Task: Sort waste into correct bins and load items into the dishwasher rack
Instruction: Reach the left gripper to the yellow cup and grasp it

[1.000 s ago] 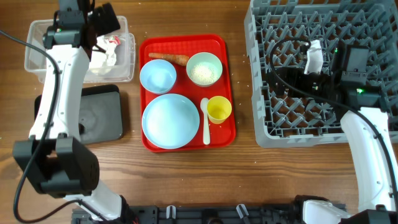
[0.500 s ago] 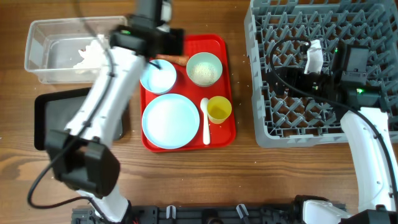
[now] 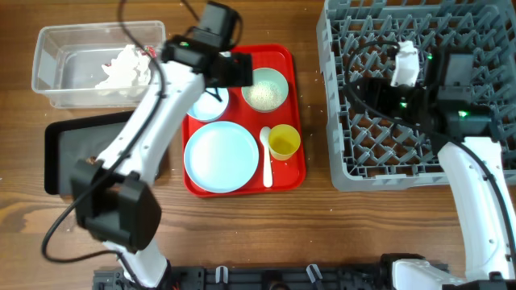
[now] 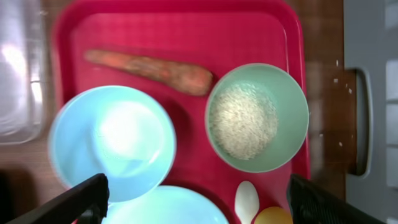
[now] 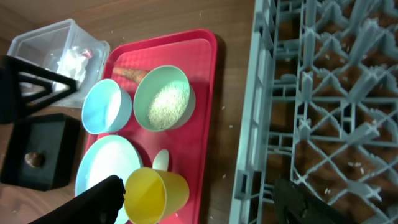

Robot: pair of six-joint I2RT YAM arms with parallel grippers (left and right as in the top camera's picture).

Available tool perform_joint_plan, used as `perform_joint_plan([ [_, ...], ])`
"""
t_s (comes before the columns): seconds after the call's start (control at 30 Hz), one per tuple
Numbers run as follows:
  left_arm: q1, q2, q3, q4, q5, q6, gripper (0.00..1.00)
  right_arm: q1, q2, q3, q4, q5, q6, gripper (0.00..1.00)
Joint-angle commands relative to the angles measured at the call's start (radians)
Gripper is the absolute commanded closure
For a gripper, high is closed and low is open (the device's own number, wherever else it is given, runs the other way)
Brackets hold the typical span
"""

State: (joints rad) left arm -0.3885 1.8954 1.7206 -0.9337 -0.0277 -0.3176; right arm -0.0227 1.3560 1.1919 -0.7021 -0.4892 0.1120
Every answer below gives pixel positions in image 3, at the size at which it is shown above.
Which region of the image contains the small light blue bowl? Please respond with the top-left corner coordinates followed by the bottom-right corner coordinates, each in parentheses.
top-left (187, 88), bottom-right (229, 122)

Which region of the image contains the mint green rice bowl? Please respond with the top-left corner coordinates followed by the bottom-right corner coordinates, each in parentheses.
top-left (241, 68), bottom-right (289, 113)

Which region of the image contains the red snack wrapper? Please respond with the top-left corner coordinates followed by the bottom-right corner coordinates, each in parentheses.
top-left (102, 44), bottom-right (156, 70)

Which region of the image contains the white napkin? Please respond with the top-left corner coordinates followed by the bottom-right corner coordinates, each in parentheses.
top-left (95, 44), bottom-right (152, 89)

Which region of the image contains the yellow plastic cup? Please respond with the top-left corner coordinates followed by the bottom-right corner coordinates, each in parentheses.
top-left (268, 124), bottom-right (301, 161)

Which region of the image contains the brown food scrap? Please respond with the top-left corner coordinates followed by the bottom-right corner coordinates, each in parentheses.
top-left (85, 156), bottom-right (100, 165)

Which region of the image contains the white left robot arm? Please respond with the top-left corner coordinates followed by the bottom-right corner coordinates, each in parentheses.
top-left (70, 1), bottom-right (252, 289)

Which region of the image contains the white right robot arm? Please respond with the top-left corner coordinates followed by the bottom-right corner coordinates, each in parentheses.
top-left (344, 48), bottom-right (515, 289)

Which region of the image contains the grey dishwasher rack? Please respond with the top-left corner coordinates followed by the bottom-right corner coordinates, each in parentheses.
top-left (316, 0), bottom-right (515, 192)

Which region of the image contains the black waste tray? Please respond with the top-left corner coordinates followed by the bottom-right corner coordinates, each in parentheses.
top-left (44, 110), bottom-right (133, 196)

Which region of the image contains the red plastic tray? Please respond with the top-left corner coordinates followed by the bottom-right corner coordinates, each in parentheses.
top-left (181, 44), bottom-right (306, 198)

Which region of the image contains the white plastic spoon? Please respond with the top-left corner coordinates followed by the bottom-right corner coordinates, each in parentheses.
top-left (260, 126), bottom-right (273, 188)

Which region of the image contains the large light blue plate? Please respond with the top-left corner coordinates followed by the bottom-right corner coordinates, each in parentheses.
top-left (183, 121), bottom-right (260, 194)

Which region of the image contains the clear plastic bin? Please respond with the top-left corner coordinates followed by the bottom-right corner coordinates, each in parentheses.
top-left (31, 23), bottom-right (148, 109)

